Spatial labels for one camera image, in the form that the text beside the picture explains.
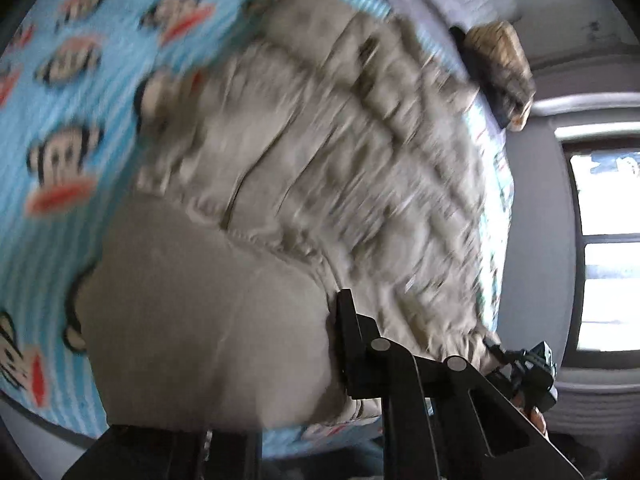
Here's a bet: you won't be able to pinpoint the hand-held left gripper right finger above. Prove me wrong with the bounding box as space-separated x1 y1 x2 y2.
336 289 583 480

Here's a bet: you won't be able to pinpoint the blue monkey printed blanket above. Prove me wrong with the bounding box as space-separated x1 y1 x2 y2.
0 0 516 457

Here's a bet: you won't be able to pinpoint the window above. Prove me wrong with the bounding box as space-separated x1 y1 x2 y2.
555 125 640 357

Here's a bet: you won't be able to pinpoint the beige puffer jacket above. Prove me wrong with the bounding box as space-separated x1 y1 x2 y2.
82 0 506 433

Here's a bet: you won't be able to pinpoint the black folded clothes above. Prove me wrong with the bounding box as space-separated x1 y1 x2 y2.
449 25 513 128

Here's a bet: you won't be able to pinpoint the purple duvet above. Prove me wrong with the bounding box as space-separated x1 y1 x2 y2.
345 0 506 63

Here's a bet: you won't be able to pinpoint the person's right hand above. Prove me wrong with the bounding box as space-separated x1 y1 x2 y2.
515 395 550 442

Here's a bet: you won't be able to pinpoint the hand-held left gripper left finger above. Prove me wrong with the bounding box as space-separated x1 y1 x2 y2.
62 424 263 480

